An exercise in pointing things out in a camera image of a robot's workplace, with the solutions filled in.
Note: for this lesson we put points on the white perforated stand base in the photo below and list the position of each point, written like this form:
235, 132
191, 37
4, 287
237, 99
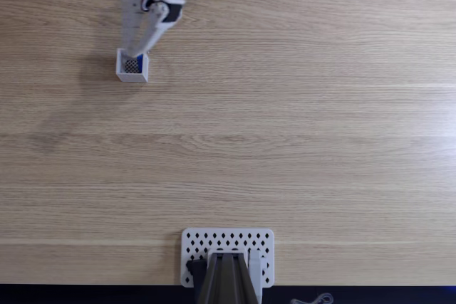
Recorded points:
199, 240

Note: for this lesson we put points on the white post socket block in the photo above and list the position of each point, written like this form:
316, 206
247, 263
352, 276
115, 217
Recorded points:
228, 251

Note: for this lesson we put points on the black corner bracket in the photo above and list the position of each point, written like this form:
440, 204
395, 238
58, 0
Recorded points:
196, 268

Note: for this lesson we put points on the black aluminium extrusion post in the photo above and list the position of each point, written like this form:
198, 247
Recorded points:
228, 282

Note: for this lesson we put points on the grey corner bracket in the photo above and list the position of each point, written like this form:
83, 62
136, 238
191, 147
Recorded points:
254, 263

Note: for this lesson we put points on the small white crate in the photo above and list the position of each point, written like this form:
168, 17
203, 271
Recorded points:
132, 77

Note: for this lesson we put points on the blue plastic peg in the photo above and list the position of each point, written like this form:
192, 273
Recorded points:
140, 62

